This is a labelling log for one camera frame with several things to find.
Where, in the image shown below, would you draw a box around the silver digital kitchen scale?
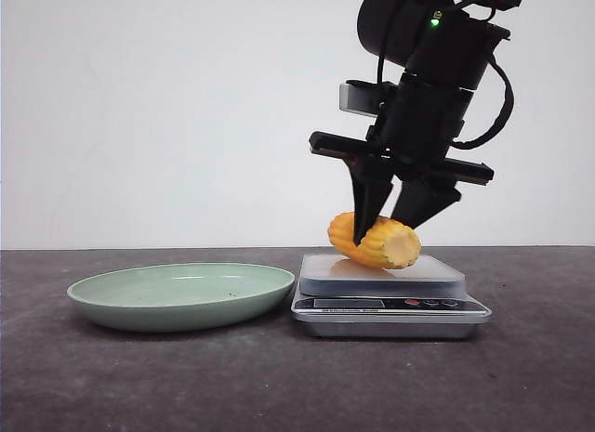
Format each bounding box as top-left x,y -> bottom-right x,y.
291,254 -> 492,339

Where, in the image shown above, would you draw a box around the yellow corn cob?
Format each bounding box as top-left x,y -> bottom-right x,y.
327,212 -> 421,269

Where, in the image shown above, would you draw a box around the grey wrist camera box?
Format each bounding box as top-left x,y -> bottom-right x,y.
338,80 -> 398,117

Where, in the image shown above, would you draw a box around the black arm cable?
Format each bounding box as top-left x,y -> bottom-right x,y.
448,59 -> 516,151

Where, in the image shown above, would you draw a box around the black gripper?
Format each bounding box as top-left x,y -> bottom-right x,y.
310,73 -> 494,245

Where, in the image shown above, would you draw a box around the green oval plate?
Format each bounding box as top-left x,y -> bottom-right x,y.
66,263 -> 295,333

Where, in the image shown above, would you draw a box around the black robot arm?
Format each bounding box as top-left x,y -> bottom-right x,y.
310,0 -> 522,242

